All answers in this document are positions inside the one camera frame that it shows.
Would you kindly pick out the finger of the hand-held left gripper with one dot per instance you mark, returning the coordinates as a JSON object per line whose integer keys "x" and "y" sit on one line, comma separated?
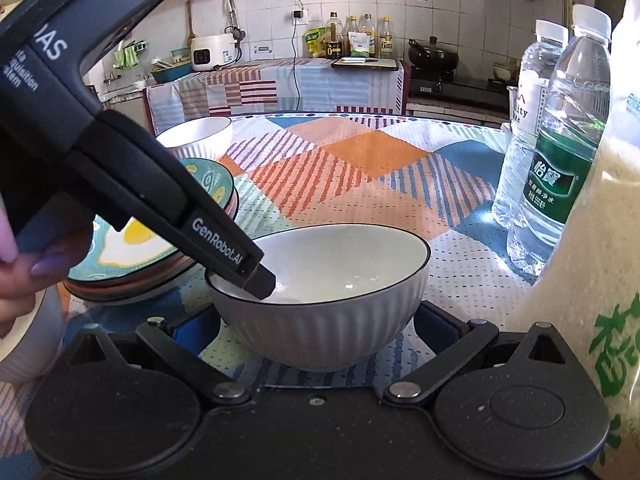
{"x": 215, "y": 240}

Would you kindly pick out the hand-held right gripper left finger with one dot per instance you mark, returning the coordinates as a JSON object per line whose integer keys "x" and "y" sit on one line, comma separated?
{"x": 197, "y": 325}

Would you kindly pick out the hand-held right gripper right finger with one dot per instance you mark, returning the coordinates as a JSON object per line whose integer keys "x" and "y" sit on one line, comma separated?
{"x": 440, "y": 322}

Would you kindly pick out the teal fried egg plate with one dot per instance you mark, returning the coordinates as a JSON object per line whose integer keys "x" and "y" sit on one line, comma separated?
{"x": 140, "y": 242}

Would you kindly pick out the white black-rimmed bowl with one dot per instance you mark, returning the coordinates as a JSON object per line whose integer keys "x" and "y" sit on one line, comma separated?
{"x": 30, "y": 345}
{"x": 320, "y": 330}

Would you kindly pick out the person's left hand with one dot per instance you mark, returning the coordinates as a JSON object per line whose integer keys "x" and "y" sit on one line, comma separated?
{"x": 30, "y": 280}

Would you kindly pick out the green cloth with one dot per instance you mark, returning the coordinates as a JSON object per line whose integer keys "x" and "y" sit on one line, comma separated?
{"x": 127, "y": 57}

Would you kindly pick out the metal faucet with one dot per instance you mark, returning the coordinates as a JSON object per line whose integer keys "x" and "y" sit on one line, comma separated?
{"x": 111, "y": 79}

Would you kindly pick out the small white ribbed bowl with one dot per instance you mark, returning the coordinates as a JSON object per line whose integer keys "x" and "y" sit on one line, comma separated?
{"x": 200, "y": 145}

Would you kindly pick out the teal basin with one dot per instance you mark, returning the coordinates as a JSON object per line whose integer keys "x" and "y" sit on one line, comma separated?
{"x": 170, "y": 74}

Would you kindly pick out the wooden spatula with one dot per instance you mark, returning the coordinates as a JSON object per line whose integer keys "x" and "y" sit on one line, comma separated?
{"x": 190, "y": 20}

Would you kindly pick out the white rice cooker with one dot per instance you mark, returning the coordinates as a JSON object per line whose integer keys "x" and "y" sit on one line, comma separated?
{"x": 212, "y": 52}

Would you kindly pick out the patchwork tablecloth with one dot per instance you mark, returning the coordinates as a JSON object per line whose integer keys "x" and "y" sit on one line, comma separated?
{"x": 350, "y": 185}

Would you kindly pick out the white hanging utensil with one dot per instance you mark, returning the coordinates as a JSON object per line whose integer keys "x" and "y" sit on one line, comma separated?
{"x": 232, "y": 10}

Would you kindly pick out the patchwork counter cloth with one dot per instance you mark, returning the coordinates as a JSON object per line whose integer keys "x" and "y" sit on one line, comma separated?
{"x": 260, "y": 85}

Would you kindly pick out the green label water bottle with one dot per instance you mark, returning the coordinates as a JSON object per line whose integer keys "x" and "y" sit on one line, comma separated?
{"x": 555, "y": 185}

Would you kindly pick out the white label water bottle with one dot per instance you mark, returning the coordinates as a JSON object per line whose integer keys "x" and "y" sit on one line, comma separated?
{"x": 520, "y": 160}

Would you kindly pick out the clear bag of rice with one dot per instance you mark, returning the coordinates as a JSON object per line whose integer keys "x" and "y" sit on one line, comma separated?
{"x": 615, "y": 260}

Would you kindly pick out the yellow green seasoning packet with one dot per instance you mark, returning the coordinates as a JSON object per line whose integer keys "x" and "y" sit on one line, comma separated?
{"x": 314, "y": 42}

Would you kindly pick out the cutting board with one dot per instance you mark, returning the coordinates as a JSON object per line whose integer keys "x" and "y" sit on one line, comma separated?
{"x": 365, "y": 63}

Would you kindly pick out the black gas stove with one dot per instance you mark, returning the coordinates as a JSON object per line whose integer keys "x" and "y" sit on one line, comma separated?
{"x": 450, "y": 90}

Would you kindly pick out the dark oil bottle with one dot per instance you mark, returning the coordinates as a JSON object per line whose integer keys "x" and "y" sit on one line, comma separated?
{"x": 335, "y": 40}

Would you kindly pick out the white green packet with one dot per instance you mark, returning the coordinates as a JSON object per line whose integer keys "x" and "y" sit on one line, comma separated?
{"x": 361, "y": 45}

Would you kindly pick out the yellow label oil bottle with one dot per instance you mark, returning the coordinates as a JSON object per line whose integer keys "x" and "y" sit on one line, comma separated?
{"x": 386, "y": 37}

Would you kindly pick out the black wok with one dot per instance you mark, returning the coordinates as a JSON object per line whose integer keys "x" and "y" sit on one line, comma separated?
{"x": 432, "y": 55}

